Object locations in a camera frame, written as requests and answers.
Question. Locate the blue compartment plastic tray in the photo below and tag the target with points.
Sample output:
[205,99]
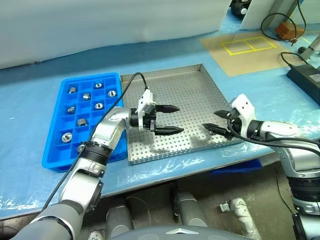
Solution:
[52,140]

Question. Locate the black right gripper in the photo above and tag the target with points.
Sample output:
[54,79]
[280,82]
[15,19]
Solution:
[233,122]

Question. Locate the orange brown block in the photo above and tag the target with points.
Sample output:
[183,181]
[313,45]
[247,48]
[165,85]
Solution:
[287,28]

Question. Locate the blue plastic table cover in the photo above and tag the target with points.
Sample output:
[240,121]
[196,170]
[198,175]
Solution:
[20,112]

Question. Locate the dark grey rounded shape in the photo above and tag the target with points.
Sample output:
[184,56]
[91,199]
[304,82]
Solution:
[190,207]
[118,220]

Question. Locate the grey metal stand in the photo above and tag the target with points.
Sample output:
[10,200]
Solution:
[311,47]

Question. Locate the small metal clamp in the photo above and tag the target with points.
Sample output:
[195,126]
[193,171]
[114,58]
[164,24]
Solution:
[224,207]

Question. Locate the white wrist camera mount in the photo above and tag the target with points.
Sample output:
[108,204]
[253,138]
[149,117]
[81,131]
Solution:
[146,98]
[245,106]

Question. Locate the grey robot torso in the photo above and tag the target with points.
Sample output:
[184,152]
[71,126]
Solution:
[180,234]

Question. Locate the white floor pipe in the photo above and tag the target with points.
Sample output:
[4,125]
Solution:
[243,217]

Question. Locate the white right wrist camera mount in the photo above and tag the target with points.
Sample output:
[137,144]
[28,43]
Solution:
[245,106]

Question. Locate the blue crate under table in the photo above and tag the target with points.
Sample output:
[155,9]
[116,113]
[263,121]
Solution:
[235,168]

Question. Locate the black power supply box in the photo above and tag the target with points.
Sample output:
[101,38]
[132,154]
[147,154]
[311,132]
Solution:
[307,80]

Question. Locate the perforated steel tray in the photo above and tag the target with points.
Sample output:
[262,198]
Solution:
[190,92]

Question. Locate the white upright panel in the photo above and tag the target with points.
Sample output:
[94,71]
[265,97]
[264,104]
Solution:
[255,15]

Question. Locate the brown cardboard mat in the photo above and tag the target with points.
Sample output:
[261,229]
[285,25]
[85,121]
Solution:
[250,62]

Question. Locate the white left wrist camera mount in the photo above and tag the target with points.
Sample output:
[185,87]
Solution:
[146,98]

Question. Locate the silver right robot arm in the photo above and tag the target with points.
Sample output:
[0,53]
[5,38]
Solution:
[280,128]

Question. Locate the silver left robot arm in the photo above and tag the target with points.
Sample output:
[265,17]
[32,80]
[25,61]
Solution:
[107,130]

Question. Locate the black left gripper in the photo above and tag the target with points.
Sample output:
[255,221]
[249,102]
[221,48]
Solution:
[150,117]

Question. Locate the black round caster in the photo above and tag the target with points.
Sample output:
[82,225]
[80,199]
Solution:
[237,7]

